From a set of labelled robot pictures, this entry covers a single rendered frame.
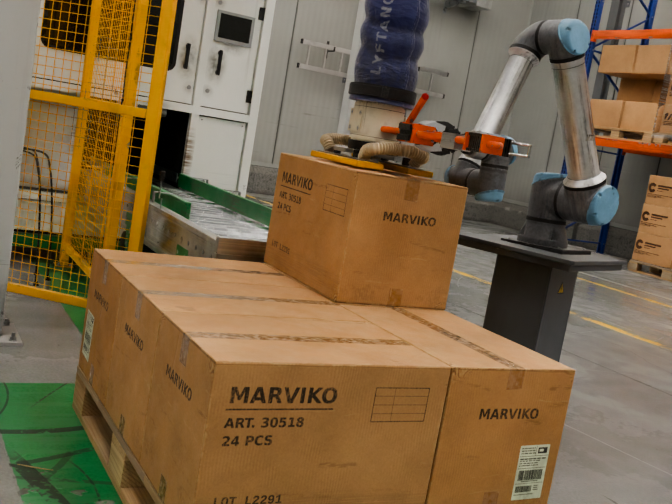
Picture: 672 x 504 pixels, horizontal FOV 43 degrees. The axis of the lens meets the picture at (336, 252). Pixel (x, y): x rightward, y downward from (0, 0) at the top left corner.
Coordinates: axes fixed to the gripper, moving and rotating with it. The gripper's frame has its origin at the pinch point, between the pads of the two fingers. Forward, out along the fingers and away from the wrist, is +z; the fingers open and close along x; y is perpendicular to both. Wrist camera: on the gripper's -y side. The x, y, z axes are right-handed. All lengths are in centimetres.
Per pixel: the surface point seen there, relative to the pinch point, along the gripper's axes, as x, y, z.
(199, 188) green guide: -48, 254, -20
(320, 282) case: -50, 9, 21
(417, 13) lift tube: 37.7, 16.5, -1.1
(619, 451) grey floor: -108, 4, -121
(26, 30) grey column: 15, 133, 99
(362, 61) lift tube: 20.2, 25.3, 10.9
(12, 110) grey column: -16, 133, 101
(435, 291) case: -47.8, -3.8, -13.3
